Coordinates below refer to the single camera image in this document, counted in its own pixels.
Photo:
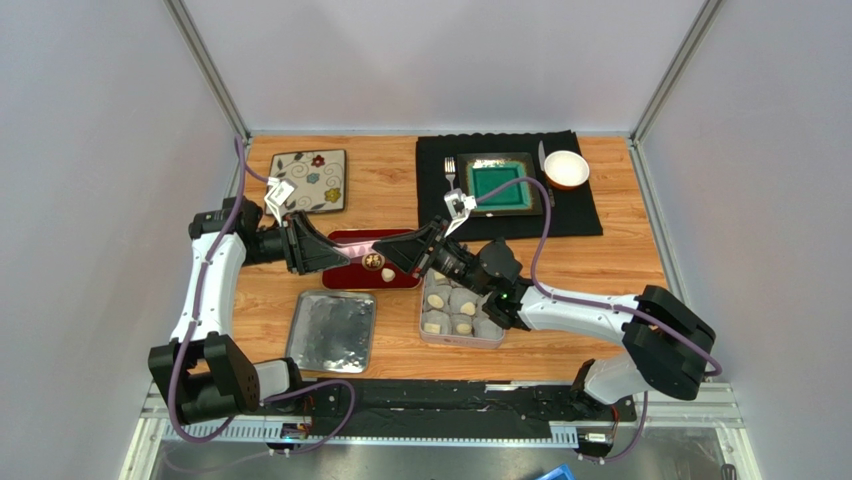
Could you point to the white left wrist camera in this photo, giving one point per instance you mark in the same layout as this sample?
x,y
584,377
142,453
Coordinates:
x,y
278,192

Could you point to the white heart chocolate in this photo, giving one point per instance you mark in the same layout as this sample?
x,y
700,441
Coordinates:
x,y
469,309
387,275

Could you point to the pink handled metal tongs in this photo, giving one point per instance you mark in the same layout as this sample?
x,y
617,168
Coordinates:
x,y
355,250

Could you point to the silver fork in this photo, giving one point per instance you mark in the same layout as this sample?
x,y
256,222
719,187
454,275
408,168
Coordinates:
x,y
450,171

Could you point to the blue plastic object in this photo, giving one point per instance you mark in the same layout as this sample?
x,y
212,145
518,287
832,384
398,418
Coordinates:
x,y
561,472

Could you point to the green square plate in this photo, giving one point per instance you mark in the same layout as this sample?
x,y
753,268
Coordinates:
x,y
481,173

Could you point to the floral square plate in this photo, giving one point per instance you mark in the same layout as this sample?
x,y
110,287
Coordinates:
x,y
320,178

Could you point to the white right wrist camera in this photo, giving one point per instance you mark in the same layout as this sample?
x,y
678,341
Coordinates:
x,y
459,206

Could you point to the silver tin lid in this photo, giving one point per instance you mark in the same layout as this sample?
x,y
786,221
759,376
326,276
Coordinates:
x,y
332,331

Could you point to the silver knife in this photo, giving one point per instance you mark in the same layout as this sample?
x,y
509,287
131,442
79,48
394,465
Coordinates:
x,y
542,157

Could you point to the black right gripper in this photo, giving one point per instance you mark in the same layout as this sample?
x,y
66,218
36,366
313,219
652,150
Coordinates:
x,y
434,244

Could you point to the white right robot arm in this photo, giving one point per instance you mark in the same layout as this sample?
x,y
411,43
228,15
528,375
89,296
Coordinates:
x,y
667,347

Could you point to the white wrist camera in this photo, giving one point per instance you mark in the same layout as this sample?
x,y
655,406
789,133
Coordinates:
x,y
278,192
459,206

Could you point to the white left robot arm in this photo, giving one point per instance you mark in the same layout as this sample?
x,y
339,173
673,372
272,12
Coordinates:
x,y
201,372

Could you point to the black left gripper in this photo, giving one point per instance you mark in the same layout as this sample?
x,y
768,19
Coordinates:
x,y
306,252

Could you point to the red lacquer tray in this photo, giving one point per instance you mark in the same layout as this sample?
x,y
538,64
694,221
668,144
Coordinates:
x,y
356,276

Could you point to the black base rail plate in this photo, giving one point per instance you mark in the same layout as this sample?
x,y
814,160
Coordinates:
x,y
445,409

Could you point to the white orange bowl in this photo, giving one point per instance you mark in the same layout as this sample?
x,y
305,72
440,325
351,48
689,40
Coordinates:
x,y
566,170

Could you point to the pink metal tin box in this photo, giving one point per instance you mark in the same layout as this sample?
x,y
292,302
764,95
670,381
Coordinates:
x,y
454,315

